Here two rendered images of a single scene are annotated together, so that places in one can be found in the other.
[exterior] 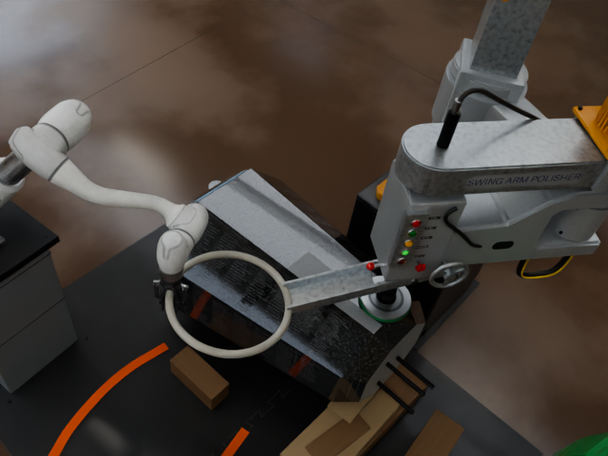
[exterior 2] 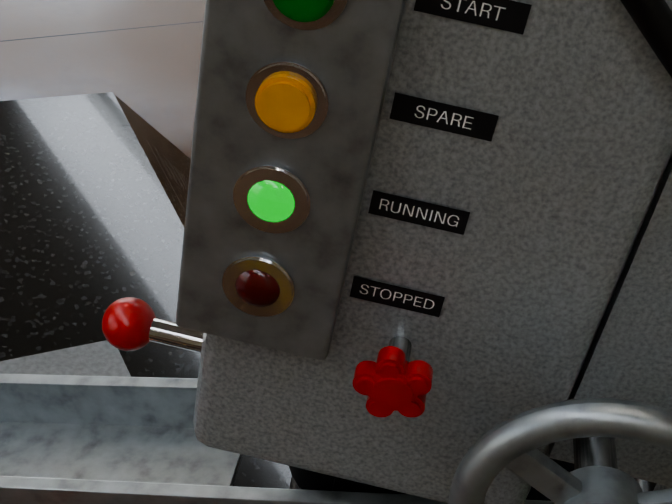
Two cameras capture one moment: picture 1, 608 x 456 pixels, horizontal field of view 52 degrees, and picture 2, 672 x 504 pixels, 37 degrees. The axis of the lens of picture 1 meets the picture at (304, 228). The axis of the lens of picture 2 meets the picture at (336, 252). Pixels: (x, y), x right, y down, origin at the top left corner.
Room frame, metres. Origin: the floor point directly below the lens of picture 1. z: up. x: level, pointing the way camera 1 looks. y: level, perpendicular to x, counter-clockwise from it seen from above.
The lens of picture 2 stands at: (1.04, -0.52, 1.57)
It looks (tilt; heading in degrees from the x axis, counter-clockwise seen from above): 36 degrees down; 20
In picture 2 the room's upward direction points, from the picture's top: 12 degrees clockwise
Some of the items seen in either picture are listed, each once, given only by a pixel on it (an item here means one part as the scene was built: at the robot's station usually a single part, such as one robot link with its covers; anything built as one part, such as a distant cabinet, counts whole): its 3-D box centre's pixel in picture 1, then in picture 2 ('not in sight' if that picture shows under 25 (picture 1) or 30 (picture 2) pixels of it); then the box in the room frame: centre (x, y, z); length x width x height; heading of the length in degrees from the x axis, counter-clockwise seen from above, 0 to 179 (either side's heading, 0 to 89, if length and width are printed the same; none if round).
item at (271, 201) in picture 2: not in sight; (272, 198); (1.38, -0.36, 1.32); 0.02 x 0.01 x 0.02; 108
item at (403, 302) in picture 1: (385, 297); not in sight; (1.52, -0.38, 0.84); 0.21 x 0.21 x 0.01
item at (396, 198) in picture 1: (434, 221); (582, 141); (1.55, -0.46, 1.32); 0.36 x 0.22 x 0.45; 108
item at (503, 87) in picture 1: (477, 100); not in sight; (2.26, -0.64, 1.36); 0.35 x 0.35 x 0.41
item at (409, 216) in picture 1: (407, 239); (293, 85); (1.39, -0.35, 1.37); 0.08 x 0.03 x 0.28; 108
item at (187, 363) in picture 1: (199, 377); not in sight; (1.41, 0.39, 0.07); 0.30 x 0.12 x 0.12; 56
